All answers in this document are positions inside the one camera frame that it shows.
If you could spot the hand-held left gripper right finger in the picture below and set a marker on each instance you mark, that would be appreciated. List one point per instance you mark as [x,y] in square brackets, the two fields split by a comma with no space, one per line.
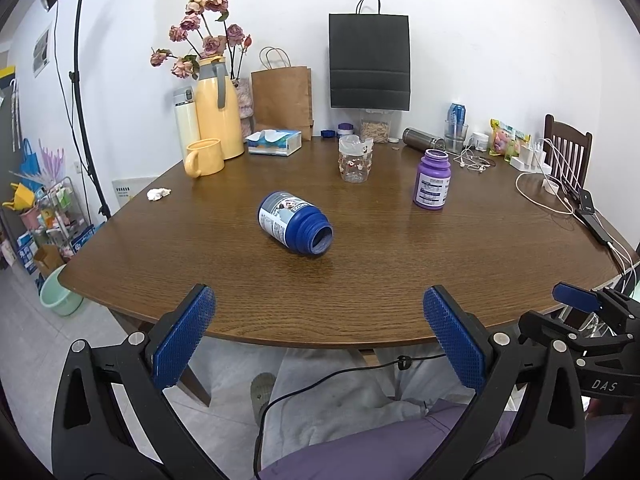
[452,332]

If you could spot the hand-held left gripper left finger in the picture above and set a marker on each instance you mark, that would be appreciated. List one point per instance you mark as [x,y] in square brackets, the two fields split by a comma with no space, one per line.
[184,332]

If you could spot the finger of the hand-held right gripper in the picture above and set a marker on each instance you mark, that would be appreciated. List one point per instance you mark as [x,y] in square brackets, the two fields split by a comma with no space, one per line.
[575,296]
[590,332]

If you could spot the blue bottle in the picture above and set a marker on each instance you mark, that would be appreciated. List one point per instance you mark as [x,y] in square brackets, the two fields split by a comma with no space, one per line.
[295,227]

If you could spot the clear printed plastic cup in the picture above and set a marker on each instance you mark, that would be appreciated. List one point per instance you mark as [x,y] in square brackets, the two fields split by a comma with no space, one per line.
[356,158]

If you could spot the grey slipper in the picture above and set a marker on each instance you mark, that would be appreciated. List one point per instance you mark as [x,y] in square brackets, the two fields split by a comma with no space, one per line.
[261,395]

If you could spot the grey sweatpants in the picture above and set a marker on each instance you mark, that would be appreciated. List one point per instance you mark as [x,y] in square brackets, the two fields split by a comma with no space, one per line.
[350,395]

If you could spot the purple jacket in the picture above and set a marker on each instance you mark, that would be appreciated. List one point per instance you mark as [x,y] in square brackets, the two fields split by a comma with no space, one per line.
[400,447]

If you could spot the green plastic basin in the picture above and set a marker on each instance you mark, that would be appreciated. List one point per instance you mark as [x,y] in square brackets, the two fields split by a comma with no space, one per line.
[60,292]

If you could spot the crumpled white tissue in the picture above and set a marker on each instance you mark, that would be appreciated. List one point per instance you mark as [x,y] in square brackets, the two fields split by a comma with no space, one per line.
[158,193]

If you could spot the white charger dock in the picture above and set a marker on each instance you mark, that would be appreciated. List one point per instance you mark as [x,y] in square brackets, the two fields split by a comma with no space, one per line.
[529,159]

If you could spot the dark wooden chair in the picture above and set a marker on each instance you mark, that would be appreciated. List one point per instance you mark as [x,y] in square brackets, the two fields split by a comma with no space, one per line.
[567,147]

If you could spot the purple bottle with label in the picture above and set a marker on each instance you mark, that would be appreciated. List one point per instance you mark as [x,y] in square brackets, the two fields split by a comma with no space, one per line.
[432,180]

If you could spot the white leaning board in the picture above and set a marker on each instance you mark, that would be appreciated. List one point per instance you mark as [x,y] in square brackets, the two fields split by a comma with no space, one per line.
[123,190]

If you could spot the cardboard box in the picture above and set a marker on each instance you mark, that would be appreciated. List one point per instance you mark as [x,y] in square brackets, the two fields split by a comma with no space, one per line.
[46,258]

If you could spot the white earphones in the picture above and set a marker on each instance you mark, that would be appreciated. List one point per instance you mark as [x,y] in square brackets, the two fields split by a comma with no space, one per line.
[475,161]

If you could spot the yellow snack packet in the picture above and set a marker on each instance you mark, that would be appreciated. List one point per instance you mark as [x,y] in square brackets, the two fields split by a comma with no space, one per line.
[506,141]

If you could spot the yellow mug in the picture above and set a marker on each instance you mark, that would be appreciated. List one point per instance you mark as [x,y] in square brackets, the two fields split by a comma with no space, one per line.
[205,157]

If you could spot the small white jar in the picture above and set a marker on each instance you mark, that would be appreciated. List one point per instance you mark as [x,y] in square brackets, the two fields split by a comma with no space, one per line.
[479,141]

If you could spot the clear drinking glass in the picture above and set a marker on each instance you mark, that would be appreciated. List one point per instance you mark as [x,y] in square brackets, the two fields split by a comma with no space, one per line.
[455,136]

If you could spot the steel thermos flask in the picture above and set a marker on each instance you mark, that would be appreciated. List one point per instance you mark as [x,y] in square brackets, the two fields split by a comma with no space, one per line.
[422,138]

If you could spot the white thermos bottle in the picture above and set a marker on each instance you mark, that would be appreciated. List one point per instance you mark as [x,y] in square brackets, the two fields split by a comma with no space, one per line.
[186,122]

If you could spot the blue tissue box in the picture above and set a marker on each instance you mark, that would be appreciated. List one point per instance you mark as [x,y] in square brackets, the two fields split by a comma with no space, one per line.
[275,141]

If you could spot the clear snack container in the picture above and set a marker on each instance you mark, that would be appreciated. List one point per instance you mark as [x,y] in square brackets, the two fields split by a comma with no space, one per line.
[375,127]

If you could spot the blue drink can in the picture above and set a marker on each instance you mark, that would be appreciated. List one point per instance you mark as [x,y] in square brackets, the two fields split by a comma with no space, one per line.
[456,111]

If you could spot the yellow thermos jug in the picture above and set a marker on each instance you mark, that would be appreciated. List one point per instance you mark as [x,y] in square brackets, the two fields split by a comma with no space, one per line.
[217,112]

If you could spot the white jar with blue lid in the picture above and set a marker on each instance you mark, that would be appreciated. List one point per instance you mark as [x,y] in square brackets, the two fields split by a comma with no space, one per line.
[345,128]

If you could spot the blue hanging bag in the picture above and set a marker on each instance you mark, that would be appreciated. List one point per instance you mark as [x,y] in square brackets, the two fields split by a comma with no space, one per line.
[29,157]

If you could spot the brown paper bag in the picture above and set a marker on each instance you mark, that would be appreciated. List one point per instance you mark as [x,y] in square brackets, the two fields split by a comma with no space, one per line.
[282,100]

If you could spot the black light stand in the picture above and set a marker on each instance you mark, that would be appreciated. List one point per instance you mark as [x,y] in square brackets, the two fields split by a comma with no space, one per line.
[82,100]

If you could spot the black paper bag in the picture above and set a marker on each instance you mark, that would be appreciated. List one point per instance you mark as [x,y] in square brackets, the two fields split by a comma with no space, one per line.
[370,62]

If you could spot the dried pink roses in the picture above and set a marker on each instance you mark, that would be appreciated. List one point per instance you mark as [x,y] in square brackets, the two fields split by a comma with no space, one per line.
[202,35]

